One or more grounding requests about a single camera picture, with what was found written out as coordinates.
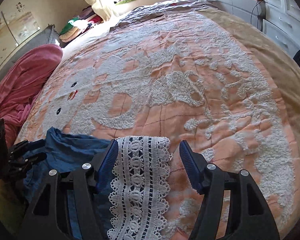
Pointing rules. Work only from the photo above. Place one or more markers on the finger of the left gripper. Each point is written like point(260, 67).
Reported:
point(13, 170)
point(19, 149)

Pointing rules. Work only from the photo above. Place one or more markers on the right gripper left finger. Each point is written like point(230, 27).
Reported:
point(64, 205)

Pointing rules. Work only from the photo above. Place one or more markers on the blue denim pants lace hem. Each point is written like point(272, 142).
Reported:
point(133, 203)

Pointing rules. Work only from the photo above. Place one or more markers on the pink crumpled blanket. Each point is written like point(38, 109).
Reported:
point(22, 85)

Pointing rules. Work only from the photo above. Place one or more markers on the peach bunny bedspread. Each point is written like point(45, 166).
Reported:
point(204, 76)

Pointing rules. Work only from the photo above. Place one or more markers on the pile of folded clothes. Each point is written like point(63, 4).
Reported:
point(78, 25)

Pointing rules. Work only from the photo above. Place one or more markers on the purple-grey crumpled quilt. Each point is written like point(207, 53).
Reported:
point(159, 9)

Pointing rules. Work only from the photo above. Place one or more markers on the white drawer cabinet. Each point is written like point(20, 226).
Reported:
point(282, 24)

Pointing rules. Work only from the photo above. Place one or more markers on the landscape wall painting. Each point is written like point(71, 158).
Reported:
point(16, 26)

